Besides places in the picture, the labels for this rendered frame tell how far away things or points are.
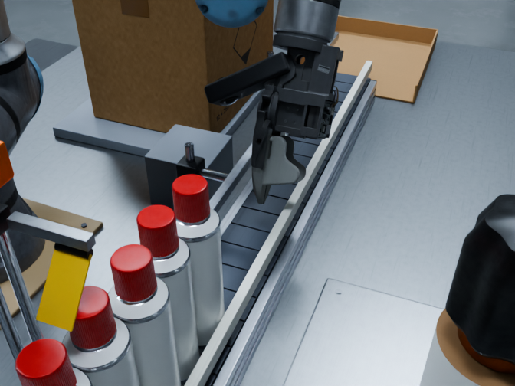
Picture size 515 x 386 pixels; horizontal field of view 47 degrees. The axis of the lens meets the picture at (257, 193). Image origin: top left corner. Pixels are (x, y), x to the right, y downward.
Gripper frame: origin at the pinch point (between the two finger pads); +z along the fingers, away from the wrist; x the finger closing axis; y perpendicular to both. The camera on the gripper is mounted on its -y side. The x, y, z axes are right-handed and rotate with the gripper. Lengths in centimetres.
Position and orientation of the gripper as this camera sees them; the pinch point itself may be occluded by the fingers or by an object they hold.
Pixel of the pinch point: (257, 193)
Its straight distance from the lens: 77.6
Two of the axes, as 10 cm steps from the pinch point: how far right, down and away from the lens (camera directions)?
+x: 3.1, -1.0, 9.5
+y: 9.3, 2.2, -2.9
